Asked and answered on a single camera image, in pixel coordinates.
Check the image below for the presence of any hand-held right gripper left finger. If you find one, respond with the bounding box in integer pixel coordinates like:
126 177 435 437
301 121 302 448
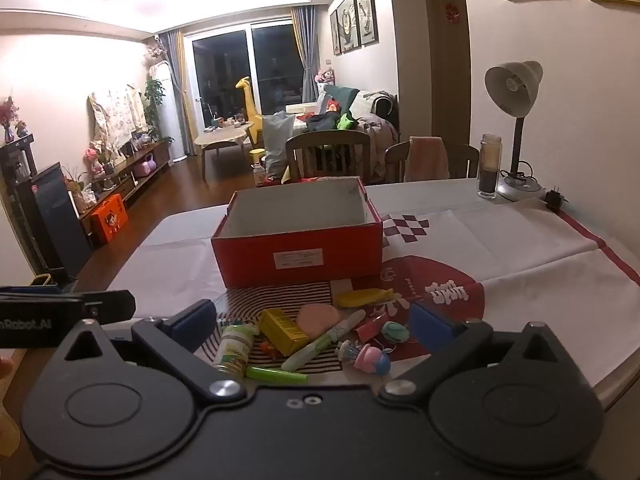
60 299 247 405

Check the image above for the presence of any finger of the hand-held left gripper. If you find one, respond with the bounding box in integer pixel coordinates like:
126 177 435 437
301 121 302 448
80 290 137 322
0 284 65 297

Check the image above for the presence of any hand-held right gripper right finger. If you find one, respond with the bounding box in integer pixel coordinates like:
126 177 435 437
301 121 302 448
380 305 571 406

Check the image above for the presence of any pink blue jellyfish keychain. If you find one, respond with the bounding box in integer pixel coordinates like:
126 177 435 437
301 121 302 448
337 339 392 377

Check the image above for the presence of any small yellow box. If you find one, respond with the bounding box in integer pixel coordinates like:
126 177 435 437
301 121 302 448
258 308 310 357

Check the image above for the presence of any green highlighter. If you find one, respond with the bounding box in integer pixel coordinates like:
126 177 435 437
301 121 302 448
244 365 310 385

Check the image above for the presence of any white green marker pen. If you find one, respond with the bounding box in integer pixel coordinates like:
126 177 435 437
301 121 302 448
280 309 367 372

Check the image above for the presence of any red cardboard box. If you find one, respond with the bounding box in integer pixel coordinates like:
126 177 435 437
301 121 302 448
210 176 385 290

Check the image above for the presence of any yellow banana toy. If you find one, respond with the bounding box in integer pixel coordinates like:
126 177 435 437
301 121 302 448
333 288 396 309

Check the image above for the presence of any orange cardboard box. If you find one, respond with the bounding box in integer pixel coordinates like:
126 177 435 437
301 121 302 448
89 193 129 246

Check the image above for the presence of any pink round puff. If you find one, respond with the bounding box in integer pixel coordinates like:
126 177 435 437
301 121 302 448
295 303 337 340

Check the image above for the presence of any black shelf stand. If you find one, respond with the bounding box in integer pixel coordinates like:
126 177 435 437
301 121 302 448
0 133 39 272

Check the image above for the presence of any white red printed tablecloth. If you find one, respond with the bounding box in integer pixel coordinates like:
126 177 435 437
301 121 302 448
107 197 640 401

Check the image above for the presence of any wooden tv cabinet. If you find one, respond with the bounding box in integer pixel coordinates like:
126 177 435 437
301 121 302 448
77 140 171 221

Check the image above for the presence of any glass bottle with dark liquid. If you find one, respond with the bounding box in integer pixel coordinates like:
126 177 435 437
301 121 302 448
478 133 503 200

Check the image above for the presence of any pink towel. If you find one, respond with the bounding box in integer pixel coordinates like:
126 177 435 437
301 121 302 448
403 136 450 183

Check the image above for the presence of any pink flower vase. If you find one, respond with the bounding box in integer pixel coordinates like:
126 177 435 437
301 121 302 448
0 97 21 144

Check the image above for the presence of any wooden dining chair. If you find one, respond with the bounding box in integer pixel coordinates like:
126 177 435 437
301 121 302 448
285 130 372 184
385 137 481 184

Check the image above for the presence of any wooden coffee table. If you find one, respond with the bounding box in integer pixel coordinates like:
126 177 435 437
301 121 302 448
193 122 256 179

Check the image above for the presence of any floral cloth cover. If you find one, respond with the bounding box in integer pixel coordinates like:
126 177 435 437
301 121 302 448
88 84 149 159

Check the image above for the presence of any white plastic bag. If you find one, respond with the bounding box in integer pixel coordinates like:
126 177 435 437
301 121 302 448
262 112 296 179

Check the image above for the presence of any white standing air conditioner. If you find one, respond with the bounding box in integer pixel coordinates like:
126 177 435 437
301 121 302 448
149 62 187 164

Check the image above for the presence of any green potted plant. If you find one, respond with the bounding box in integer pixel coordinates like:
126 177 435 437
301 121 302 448
144 79 176 143

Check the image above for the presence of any yellow giraffe toy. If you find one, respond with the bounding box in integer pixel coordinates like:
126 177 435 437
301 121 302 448
235 76 266 151

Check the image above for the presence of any grey curtain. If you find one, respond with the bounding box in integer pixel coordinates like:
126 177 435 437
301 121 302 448
167 29 199 159
291 4 321 106

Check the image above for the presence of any grey sofa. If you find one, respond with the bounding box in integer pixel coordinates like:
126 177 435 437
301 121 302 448
319 85 400 179

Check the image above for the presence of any wooden door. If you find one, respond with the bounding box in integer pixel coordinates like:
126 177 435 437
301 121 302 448
419 0 471 181

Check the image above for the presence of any glass balcony door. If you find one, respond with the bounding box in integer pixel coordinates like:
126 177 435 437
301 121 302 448
191 19 306 129

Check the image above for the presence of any grey desk lamp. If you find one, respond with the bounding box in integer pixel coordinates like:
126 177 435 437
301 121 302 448
483 60 549 202

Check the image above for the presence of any black framed picture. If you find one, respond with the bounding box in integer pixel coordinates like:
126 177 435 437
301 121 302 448
329 8 343 56
335 0 361 52
354 0 376 47

